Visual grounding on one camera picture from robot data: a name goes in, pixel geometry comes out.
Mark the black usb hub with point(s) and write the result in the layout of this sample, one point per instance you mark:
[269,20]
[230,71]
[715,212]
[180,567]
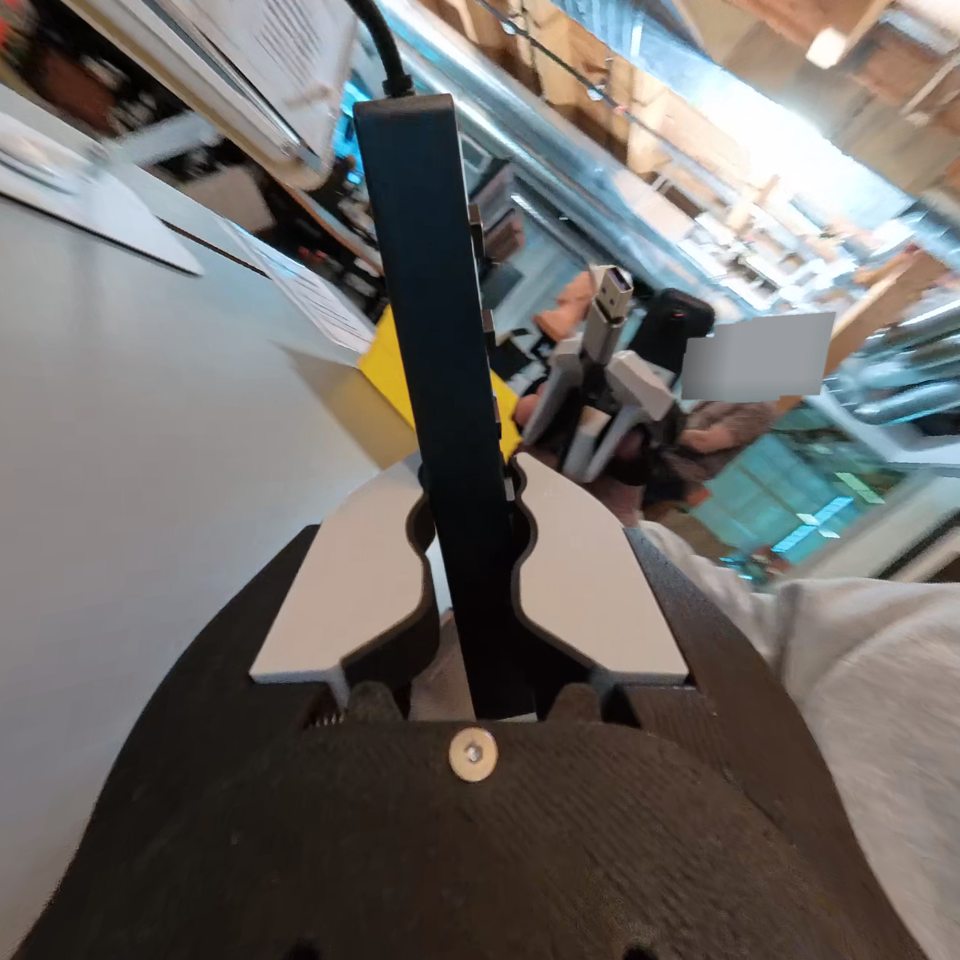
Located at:
[427,300]

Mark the silver air duct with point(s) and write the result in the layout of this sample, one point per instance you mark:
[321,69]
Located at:
[600,172]

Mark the plywood instruction board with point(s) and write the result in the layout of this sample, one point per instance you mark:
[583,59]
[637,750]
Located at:
[262,60]

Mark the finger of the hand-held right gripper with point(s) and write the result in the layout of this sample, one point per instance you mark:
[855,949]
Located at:
[555,390]
[641,382]

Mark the person's right forearm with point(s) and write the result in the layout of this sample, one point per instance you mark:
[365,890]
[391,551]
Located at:
[825,712]

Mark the laminated paper sheet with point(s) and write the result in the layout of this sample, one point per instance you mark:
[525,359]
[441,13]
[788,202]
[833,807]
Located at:
[315,292]

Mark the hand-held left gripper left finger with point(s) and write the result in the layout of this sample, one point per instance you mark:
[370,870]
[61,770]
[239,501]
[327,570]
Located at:
[352,585]

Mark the yellow plastic bin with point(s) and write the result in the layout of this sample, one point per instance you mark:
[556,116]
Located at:
[390,375]

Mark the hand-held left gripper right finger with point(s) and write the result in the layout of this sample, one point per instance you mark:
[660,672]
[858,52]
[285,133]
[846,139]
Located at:
[592,585]

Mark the white desk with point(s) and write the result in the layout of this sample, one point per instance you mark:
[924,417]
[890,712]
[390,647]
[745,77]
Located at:
[150,487]

